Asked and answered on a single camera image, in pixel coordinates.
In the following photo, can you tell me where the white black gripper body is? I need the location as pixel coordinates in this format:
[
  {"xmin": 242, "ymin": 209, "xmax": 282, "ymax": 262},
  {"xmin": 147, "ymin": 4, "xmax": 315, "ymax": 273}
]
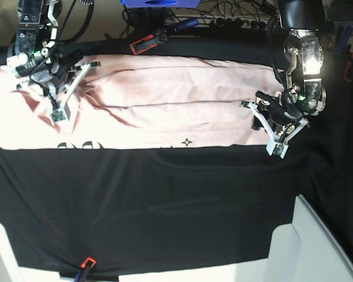
[{"xmin": 240, "ymin": 90, "xmax": 311, "ymax": 143}]

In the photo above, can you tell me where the metal black gripper body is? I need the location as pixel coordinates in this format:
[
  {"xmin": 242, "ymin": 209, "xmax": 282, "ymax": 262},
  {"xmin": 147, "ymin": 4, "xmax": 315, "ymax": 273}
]
[{"xmin": 16, "ymin": 61, "xmax": 101, "ymax": 113}]

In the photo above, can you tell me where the pink T-shirt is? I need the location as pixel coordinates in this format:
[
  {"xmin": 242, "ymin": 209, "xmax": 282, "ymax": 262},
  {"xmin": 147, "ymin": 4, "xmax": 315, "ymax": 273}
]
[{"xmin": 0, "ymin": 55, "xmax": 282, "ymax": 150}]

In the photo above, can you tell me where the red object at right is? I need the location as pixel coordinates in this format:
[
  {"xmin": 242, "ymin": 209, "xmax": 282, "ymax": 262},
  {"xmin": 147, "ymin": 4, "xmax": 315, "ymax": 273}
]
[{"xmin": 343, "ymin": 52, "xmax": 353, "ymax": 82}]

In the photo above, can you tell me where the blue box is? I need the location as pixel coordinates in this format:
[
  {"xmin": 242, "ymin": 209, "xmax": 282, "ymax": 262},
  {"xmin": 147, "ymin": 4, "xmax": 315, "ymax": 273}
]
[{"xmin": 120, "ymin": 0, "xmax": 201, "ymax": 8}]

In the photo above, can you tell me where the white power strip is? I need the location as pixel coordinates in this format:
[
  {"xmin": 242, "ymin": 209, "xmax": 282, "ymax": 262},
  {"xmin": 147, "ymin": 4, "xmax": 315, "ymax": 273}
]
[{"xmin": 165, "ymin": 14, "xmax": 270, "ymax": 30}]

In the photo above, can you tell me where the orange black clamp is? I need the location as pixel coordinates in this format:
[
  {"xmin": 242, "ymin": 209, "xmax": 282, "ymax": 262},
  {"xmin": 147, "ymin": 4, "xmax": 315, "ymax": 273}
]
[{"xmin": 129, "ymin": 18, "xmax": 199, "ymax": 55}]

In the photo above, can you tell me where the black table cloth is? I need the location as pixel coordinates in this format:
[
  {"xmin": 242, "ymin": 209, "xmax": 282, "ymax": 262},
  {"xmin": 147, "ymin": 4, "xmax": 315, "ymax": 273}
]
[{"xmin": 0, "ymin": 39, "xmax": 353, "ymax": 277}]

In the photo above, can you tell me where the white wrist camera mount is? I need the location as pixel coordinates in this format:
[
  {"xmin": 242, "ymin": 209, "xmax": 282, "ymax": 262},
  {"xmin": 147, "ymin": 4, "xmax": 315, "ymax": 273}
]
[{"xmin": 266, "ymin": 139, "xmax": 289, "ymax": 159}]

